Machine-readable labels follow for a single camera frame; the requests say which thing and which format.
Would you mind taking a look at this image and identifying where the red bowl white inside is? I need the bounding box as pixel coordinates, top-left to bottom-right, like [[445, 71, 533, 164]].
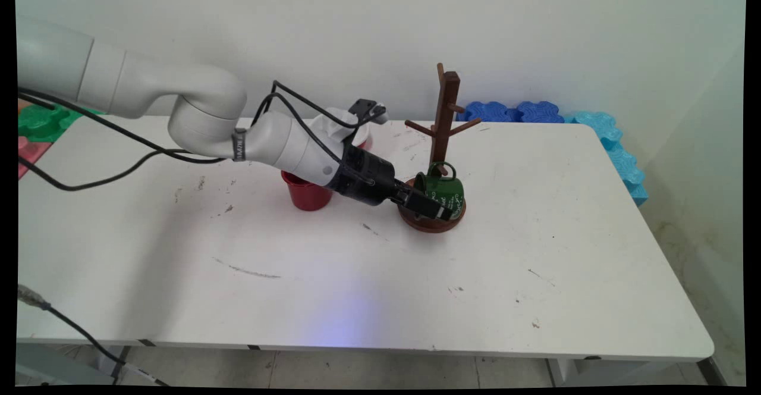
[[321, 108, 375, 151]]

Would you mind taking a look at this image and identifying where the black camera cable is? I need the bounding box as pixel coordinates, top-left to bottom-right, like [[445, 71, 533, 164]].
[[18, 80, 385, 164]]

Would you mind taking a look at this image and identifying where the pink foam mat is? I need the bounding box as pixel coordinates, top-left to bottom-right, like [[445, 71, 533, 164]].
[[18, 136, 55, 180]]

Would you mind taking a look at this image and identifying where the white table leg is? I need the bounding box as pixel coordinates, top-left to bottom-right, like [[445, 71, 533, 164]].
[[547, 358, 587, 387], [17, 344, 130, 387]]

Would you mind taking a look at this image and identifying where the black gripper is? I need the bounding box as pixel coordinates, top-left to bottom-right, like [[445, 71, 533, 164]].
[[326, 143, 453, 222]]

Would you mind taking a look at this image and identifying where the dark wooden mug tree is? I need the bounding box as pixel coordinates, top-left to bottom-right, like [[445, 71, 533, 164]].
[[397, 63, 482, 233]]

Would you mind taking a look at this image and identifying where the green enamel mug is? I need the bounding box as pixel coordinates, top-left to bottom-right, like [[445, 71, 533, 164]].
[[414, 161, 466, 220]]

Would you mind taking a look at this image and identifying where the red enamel mug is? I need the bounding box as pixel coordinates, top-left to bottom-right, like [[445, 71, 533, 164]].
[[281, 169, 334, 212]]

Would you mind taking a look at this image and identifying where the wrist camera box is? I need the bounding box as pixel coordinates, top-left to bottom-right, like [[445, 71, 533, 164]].
[[348, 99, 388, 126]]

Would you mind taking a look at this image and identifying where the dark blue foam mat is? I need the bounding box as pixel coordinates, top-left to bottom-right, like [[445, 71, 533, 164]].
[[457, 101, 519, 123], [515, 101, 565, 124]]

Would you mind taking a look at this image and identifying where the light blue foam mat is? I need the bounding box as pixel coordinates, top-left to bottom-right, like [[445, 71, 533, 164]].
[[565, 111, 624, 149], [605, 145, 646, 186], [624, 181, 649, 207]]

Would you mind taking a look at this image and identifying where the dark table leg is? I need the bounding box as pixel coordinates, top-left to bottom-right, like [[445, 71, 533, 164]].
[[697, 358, 728, 387]]

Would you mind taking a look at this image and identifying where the black cable brass plug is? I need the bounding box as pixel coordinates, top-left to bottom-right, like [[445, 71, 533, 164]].
[[18, 92, 376, 192]]

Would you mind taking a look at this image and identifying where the black cable grey connector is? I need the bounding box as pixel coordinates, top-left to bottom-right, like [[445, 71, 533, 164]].
[[17, 283, 171, 387]]

